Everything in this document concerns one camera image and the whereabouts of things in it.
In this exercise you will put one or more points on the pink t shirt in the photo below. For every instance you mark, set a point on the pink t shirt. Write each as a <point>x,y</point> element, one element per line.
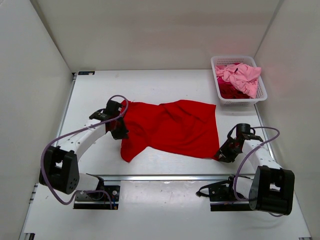
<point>242,76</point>

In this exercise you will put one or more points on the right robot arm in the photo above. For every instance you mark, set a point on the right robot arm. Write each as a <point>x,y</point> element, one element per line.
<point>260,183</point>

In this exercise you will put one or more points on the aluminium table rail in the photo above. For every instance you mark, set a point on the aluminium table rail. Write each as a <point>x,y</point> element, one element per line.
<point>166,178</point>

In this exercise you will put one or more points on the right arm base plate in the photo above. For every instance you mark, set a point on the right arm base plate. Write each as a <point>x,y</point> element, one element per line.
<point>222,199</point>

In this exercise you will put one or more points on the dark red clothes in basket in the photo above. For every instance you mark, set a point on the dark red clothes in basket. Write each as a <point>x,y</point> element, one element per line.
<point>228,91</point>

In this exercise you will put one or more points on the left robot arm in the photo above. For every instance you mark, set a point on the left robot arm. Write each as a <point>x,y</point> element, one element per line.
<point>59,163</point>

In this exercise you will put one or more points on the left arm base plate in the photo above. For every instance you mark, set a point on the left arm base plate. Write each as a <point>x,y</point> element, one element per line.
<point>99,200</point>

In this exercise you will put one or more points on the red t shirt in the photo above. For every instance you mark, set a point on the red t shirt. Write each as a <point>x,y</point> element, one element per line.
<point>183,127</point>

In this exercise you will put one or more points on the dark label sticker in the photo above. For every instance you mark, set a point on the dark label sticker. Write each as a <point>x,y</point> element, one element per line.
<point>86,73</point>

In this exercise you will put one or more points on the white plastic basket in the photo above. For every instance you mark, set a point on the white plastic basket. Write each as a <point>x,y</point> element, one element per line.
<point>231,59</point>

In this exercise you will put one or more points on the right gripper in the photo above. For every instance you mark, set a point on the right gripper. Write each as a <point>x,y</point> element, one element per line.
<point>226,157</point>

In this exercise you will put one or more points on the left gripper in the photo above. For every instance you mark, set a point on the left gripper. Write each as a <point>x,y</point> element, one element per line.
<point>122,134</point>

